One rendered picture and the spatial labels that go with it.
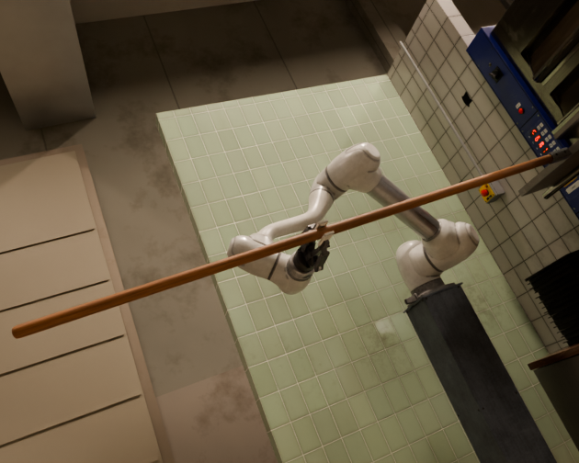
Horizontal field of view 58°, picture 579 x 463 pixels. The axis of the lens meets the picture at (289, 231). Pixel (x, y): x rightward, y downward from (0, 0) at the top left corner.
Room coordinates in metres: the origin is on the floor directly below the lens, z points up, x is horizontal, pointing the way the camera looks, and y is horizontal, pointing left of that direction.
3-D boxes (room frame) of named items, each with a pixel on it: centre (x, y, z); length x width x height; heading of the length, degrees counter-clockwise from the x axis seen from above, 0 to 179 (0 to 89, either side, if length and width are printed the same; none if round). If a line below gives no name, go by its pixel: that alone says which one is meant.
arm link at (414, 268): (2.40, -0.49, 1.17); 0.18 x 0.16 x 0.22; 53
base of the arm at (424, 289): (2.40, -0.46, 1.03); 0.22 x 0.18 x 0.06; 110
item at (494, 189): (2.80, -1.12, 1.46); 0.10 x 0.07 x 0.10; 22
